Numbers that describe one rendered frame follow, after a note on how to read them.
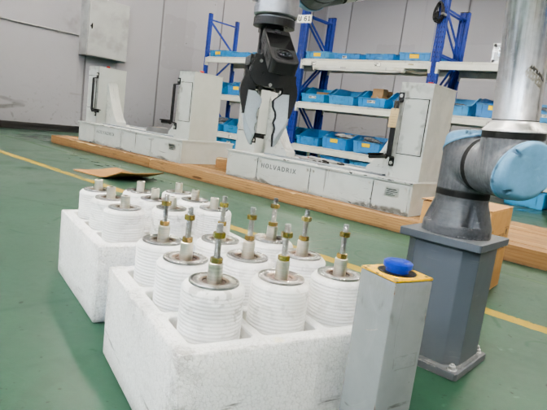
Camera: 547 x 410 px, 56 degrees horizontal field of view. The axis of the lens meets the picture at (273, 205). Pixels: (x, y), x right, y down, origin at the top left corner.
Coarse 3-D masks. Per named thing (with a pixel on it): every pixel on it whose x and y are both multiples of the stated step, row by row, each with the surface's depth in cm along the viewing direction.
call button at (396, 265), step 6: (390, 258) 72; (396, 258) 72; (384, 264) 70; (390, 264) 69; (396, 264) 69; (402, 264) 69; (408, 264) 69; (390, 270) 70; (396, 270) 69; (402, 270) 69; (408, 270) 69
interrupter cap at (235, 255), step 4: (228, 252) 92; (232, 252) 93; (236, 252) 94; (240, 252) 94; (256, 252) 95; (260, 252) 95; (228, 256) 91; (232, 256) 90; (236, 256) 91; (240, 256) 92; (256, 256) 93; (260, 256) 93; (264, 256) 93; (236, 260) 89; (240, 260) 89; (244, 260) 89; (248, 260) 89; (252, 260) 89; (256, 260) 89; (260, 260) 90; (264, 260) 90
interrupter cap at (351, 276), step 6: (318, 270) 88; (324, 270) 89; (330, 270) 90; (348, 270) 91; (324, 276) 86; (330, 276) 86; (336, 276) 88; (348, 276) 89; (354, 276) 88; (360, 276) 88
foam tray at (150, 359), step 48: (144, 288) 90; (144, 336) 80; (240, 336) 80; (288, 336) 78; (336, 336) 81; (144, 384) 79; (192, 384) 69; (240, 384) 73; (288, 384) 78; (336, 384) 83
